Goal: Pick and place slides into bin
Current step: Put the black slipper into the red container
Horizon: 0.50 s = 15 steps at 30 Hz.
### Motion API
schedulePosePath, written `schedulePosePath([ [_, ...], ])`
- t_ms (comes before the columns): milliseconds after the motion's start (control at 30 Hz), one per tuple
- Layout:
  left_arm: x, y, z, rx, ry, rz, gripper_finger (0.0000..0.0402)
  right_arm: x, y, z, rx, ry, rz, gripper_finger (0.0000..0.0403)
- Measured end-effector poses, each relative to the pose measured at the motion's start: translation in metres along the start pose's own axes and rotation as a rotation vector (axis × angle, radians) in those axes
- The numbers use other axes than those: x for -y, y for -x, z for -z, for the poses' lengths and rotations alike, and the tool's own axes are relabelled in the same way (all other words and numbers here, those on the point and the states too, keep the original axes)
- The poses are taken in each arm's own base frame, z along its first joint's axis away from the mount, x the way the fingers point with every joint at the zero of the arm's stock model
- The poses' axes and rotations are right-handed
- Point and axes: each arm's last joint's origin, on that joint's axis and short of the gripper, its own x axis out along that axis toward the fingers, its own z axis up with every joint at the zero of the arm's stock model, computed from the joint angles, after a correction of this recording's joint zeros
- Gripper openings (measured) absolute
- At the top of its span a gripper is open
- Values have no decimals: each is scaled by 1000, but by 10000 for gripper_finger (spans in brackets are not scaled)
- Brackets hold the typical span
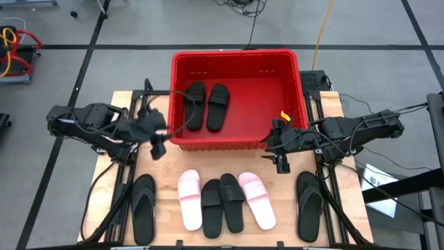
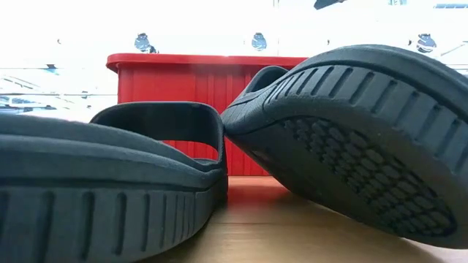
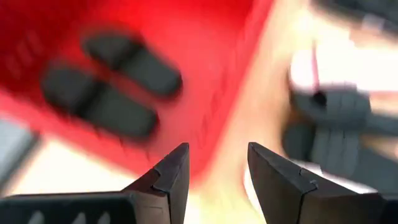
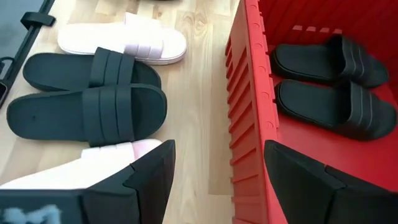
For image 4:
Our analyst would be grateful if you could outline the black table clamp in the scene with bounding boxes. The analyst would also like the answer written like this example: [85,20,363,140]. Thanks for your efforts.
[20,11,57,30]

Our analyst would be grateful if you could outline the red plastic bin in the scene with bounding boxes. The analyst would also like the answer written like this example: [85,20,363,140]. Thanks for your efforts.
[224,0,398,224]

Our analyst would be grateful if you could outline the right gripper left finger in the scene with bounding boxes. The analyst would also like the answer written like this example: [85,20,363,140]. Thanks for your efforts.
[0,139,177,224]

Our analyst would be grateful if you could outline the pink slide sandal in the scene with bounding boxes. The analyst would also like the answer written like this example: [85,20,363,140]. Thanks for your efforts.
[57,11,188,66]
[0,138,164,190]

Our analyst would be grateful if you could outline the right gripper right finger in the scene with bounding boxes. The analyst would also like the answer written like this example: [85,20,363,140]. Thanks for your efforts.
[263,139,398,224]

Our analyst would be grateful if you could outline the black table edge bar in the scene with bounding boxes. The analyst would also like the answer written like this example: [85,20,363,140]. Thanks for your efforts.
[0,0,57,108]

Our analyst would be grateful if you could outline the black rubber slide sandal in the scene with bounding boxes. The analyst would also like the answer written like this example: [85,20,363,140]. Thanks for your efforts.
[274,79,398,142]
[22,46,162,93]
[6,83,169,147]
[270,34,389,90]

